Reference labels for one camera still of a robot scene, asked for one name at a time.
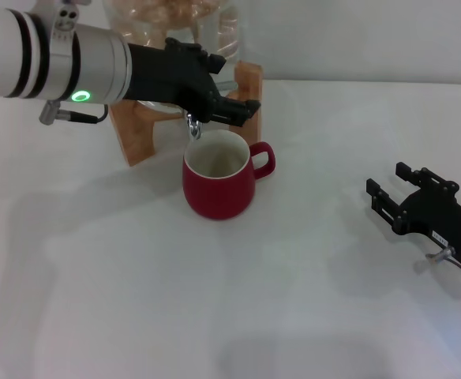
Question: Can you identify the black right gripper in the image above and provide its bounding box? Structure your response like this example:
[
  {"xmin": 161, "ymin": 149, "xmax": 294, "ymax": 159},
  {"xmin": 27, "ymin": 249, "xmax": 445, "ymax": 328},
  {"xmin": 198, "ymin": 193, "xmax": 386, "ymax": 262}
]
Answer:
[{"xmin": 365, "ymin": 160, "xmax": 461, "ymax": 269}]

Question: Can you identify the glass water dispenser jar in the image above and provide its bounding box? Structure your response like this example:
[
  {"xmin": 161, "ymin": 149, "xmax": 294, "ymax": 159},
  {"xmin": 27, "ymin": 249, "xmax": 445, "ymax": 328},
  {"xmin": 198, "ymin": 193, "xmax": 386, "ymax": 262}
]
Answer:
[{"xmin": 103, "ymin": 0, "xmax": 242, "ymax": 114}]

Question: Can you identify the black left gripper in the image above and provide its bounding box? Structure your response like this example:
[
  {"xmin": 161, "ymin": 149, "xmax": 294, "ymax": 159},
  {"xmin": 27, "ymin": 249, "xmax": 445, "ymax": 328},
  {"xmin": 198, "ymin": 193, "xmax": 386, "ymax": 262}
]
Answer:
[{"xmin": 126, "ymin": 37, "xmax": 262, "ymax": 128}]

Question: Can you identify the wooden dispenser stand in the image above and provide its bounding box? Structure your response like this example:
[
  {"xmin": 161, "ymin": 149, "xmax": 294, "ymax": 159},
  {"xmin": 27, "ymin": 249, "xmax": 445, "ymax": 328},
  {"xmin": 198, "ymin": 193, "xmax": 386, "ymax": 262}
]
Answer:
[{"xmin": 107, "ymin": 61, "xmax": 264, "ymax": 167}]

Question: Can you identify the silver metal connector plug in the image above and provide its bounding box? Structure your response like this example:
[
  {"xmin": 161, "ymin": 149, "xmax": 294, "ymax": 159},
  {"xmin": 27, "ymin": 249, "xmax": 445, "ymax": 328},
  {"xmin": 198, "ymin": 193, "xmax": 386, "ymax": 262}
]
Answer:
[{"xmin": 425, "ymin": 245, "xmax": 456, "ymax": 262}]

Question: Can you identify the red ceramic cup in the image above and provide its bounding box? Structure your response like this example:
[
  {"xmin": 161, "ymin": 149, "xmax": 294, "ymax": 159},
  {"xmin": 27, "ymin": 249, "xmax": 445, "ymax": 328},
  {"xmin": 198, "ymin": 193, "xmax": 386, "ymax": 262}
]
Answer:
[{"xmin": 182, "ymin": 129, "xmax": 277, "ymax": 221}]

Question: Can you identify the chrome faucet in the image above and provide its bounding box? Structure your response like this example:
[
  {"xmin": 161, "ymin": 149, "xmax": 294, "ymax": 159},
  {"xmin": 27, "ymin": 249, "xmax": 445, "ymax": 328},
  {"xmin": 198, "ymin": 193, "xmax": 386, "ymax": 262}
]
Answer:
[{"xmin": 185, "ymin": 80, "xmax": 238, "ymax": 141}]

